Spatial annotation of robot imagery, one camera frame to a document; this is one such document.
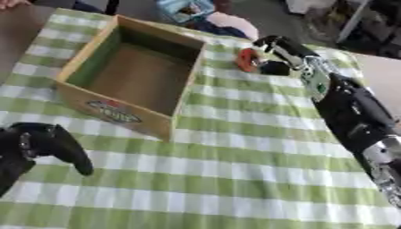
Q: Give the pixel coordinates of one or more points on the white pole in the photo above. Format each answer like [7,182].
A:
[352,21]

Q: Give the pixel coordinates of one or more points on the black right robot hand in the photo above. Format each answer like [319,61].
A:
[295,47]

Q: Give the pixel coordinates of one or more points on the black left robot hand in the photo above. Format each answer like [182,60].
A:
[49,141]

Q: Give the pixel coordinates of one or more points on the person's hand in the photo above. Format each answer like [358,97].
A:
[10,3]

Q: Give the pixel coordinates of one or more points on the tan cardboard box green inside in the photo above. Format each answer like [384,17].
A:
[141,77]

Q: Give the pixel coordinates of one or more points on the pale pink soft bundle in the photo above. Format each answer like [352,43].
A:
[235,23]

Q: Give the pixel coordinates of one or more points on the dark blue cloth bundle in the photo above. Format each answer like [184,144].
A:
[216,29]

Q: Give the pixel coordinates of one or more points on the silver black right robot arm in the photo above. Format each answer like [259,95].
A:
[355,116]

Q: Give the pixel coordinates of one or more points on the light blue bag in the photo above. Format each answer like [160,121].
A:
[182,9]

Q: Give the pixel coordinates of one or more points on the orange round toy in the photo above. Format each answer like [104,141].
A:
[246,59]

